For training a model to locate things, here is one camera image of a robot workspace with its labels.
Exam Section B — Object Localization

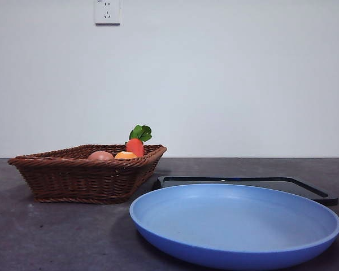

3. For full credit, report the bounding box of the yellow corn cob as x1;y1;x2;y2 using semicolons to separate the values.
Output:
114;151;138;160

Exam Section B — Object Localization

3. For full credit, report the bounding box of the blue round plate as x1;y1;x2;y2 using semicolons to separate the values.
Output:
129;183;339;270

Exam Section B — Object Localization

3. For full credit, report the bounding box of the brown wicker basket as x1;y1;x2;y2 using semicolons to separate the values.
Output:
7;144;168;205

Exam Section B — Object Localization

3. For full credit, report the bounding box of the orange carrot with green leaves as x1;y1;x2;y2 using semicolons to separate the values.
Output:
125;124;153;158

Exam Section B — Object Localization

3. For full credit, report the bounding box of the brown egg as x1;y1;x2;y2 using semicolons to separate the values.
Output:
87;151;114;161

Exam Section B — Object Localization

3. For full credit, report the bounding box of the black rectangular tray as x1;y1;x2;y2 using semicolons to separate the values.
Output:
153;176;339;206

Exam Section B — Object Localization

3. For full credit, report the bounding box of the white wall socket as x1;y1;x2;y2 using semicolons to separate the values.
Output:
95;0;121;27

